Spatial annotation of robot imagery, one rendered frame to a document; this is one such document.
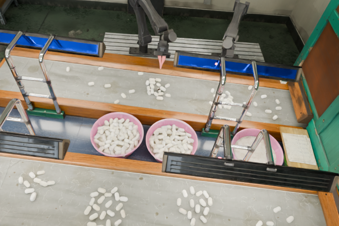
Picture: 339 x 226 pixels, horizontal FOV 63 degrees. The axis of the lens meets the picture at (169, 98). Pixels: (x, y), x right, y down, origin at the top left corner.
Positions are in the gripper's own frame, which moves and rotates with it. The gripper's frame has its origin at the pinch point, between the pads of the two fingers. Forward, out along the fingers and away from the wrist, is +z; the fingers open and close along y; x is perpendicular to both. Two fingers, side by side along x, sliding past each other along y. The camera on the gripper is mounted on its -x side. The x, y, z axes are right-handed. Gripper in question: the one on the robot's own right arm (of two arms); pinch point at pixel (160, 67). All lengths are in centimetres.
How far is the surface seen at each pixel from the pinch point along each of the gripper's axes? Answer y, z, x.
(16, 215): -50, 74, -53
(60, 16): -132, -67, 163
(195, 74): 22.2, 0.9, 6.6
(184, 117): 17.0, 27.6, -16.7
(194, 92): 22.5, 12.7, -0.8
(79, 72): -48.8, 9.1, 2.1
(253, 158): 54, 44, -26
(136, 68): -15.0, 1.8, 6.8
